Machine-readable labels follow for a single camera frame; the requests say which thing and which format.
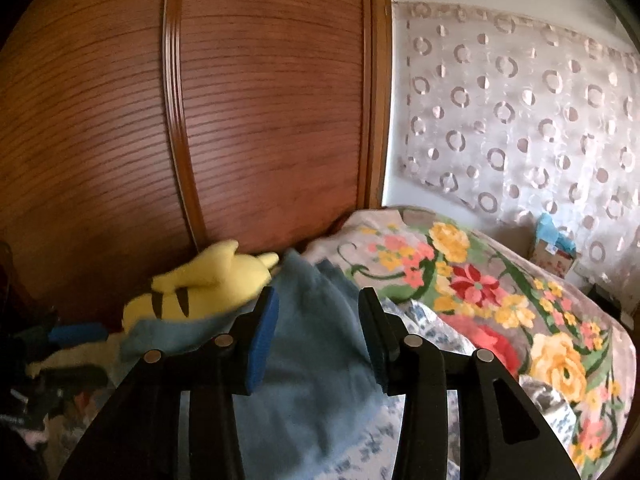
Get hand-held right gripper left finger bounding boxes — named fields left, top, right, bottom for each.
left=57, top=286, right=280, bottom=480

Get blue-grey pants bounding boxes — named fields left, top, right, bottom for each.
left=120, top=250, right=391, bottom=466

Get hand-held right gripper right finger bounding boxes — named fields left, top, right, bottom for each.
left=358, top=287, right=583, bottom=480

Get yellow plush toy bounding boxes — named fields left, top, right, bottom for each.
left=122, top=240, right=280, bottom=333

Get tissue box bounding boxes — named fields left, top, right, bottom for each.
left=530, top=212, right=576, bottom=276

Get colourful flowered blanket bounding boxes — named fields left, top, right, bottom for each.
left=300, top=205, right=631, bottom=480

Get blue padded bar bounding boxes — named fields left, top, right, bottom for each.
left=49, top=324, right=110, bottom=347

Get sheer circle-patterned curtain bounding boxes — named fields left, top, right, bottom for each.
left=392, top=0, right=640, bottom=291

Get wooden wardrobe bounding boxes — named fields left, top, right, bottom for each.
left=0, top=0, right=396, bottom=331

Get blue floral bed sheet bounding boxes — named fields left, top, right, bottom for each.
left=280, top=299, right=576, bottom=480

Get pile of dark clothes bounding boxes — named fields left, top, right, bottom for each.
left=0, top=240, right=126, bottom=480

